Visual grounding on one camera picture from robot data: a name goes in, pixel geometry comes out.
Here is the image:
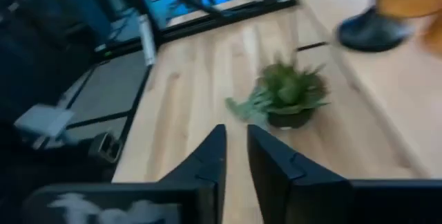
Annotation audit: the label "black aluminium rig frame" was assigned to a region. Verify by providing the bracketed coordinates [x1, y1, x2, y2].
[96, 0, 300, 62]

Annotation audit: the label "black exterior camera unit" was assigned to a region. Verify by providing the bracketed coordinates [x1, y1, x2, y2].
[88, 131, 124, 165]

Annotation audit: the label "grey rectangular box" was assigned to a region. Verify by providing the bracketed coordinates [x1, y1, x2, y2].
[13, 104, 75, 140]

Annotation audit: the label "potted green succulent plant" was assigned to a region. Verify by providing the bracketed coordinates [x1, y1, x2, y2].
[224, 56, 331, 131]

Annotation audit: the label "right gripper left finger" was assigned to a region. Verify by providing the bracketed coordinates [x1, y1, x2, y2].
[157, 124, 228, 224]

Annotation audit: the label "tall black candlestick holder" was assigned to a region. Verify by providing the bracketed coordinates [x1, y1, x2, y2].
[335, 5, 414, 53]

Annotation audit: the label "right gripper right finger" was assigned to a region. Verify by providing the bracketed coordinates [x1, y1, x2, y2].
[247, 124, 355, 224]

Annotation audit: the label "wooden shelf riser black legs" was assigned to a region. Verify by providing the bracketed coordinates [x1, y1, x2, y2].
[291, 0, 442, 180]

